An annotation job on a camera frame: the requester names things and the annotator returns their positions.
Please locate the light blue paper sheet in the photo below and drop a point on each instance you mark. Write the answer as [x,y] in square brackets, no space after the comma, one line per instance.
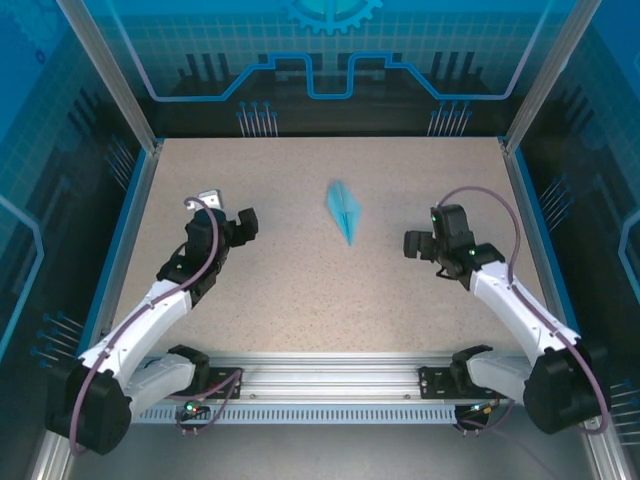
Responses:
[346,212]

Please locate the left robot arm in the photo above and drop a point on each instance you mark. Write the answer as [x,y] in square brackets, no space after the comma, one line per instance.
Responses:
[140,320]

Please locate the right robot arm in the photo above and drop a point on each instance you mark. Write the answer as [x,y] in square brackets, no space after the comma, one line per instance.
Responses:
[520,305]

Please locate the metal tray panel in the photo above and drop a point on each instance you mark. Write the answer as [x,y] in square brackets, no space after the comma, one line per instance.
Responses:
[320,450]

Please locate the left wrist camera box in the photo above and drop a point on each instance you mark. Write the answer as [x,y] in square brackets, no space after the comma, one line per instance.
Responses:
[210,198]

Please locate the aluminium table side rail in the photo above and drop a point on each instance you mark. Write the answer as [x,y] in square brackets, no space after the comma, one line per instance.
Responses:
[131,235]
[531,235]

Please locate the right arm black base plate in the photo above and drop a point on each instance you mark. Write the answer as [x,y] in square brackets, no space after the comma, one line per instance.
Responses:
[435,382]

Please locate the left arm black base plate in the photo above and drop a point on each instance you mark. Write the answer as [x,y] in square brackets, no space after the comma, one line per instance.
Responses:
[225,376]

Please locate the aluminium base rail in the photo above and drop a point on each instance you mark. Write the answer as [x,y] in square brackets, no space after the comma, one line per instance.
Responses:
[325,372]

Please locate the aluminium frame post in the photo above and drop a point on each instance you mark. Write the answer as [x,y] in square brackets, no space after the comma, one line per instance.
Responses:
[547,75]
[114,75]

